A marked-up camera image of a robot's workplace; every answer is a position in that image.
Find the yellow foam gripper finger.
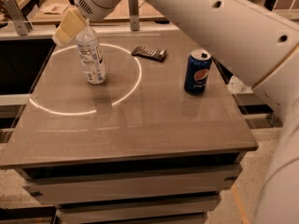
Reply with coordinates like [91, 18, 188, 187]
[52, 8, 86, 46]

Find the clear plastic water bottle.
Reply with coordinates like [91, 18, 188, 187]
[75, 25, 107, 85]

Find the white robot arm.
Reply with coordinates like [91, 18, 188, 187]
[53, 0, 299, 224]

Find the blue pepsi can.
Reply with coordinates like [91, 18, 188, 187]
[184, 49, 212, 95]

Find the paper sheet on desk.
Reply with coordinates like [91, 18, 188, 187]
[42, 3, 69, 15]

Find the dark snack bar wrapper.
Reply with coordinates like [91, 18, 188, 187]
[131, 47, 166, 62]

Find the upper grey drawer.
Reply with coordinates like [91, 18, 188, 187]
[25, 164, 242, 204]

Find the grey drawer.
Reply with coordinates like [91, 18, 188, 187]
[25, 164, 242, 204]
[58, 193, 219, 224]

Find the lower grey drawer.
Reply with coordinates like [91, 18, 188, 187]
[58, 193, 219, 224]

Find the left metal bracket post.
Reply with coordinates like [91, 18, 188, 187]
[2, 0, 32, 35]

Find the metal bracket post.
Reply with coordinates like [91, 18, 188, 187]
[2, 0, 32, 35]
[128, 0, 139, 31]

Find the middle metal bracket post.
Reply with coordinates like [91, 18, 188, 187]
[128, 0, 139, 31]

